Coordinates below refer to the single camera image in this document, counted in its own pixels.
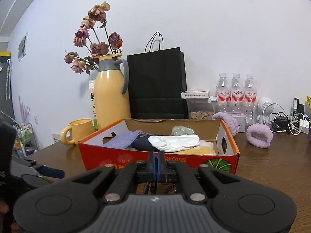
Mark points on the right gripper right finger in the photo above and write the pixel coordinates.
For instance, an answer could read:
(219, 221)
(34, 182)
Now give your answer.
(235, 203)

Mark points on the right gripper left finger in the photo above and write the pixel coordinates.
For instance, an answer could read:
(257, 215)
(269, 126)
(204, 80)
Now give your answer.
(66, 206)

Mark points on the yellow fuzzy cloth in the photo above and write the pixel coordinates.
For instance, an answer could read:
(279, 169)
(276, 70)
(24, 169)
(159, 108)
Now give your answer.
(204, 148)

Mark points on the purple knitted cloth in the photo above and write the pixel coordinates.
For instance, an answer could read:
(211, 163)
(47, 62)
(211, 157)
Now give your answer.
(124, 140)

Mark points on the navy blue cloth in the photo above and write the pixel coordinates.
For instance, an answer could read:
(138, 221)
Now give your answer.
(142, 144)

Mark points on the white cloth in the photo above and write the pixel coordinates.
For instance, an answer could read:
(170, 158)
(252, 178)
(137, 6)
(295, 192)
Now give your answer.
(171, 144)

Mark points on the green glittery pouch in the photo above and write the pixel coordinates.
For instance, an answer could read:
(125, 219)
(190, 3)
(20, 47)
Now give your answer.
(182, 130)

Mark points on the person left hand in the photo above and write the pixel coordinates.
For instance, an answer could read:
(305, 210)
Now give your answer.
(4, 210)

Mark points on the purple fluffy headband right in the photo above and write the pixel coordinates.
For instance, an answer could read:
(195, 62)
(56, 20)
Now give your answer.
(259, 135)

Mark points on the purple fluffy headband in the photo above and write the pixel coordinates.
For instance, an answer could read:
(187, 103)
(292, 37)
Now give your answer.
(231, 122)
(259, 135)

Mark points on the yellow ceramic mug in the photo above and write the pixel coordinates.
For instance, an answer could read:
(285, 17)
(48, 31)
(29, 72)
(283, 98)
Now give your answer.
(76, 131)

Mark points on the purple fluffy headband left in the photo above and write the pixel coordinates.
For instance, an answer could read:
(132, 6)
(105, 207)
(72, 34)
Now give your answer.
(231, 122)

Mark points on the white round jar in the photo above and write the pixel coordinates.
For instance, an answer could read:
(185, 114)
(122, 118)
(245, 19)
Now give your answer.
(241, 120)

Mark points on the middle water bottle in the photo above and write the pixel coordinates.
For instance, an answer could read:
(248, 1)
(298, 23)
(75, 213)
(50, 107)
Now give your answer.
(237, 93)

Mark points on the water bottle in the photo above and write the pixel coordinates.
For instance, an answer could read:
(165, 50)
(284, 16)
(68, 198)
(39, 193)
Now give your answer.
(237, 93)
(250, 99)
(223, 93)

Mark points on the clear snack container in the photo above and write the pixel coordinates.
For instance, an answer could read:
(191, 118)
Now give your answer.
(201, 109)

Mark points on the yellow thermos jug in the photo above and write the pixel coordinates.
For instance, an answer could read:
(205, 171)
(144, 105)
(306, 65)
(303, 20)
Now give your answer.
(111, 97)

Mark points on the right water bottle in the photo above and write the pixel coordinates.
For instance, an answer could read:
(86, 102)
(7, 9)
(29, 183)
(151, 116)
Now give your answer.
(250, 99)

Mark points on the left water bottle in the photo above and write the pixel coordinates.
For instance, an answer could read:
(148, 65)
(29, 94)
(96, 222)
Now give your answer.
(223, 93)

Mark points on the white milk carton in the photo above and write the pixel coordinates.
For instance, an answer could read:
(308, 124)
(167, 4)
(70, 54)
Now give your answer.
(91, 93)

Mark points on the colourful packets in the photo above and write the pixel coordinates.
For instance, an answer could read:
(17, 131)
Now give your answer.
(307, 108)

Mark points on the white red flat box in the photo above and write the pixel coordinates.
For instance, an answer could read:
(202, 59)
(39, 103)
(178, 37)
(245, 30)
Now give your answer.
(195, 94)

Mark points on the black paper bag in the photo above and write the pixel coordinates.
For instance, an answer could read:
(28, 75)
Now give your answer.
(157, 79)

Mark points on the dried rose bouquet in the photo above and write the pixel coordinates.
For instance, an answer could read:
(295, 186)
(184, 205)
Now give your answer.
(93, 35)

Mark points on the wire rack with bottles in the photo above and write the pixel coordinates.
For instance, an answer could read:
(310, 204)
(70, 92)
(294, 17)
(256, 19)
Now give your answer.
(25, 143)

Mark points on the white charger with cables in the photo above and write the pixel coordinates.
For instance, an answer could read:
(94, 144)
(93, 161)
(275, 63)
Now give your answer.
(296, 122)

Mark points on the white small camera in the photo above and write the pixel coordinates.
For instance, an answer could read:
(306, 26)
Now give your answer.
(265, 107)

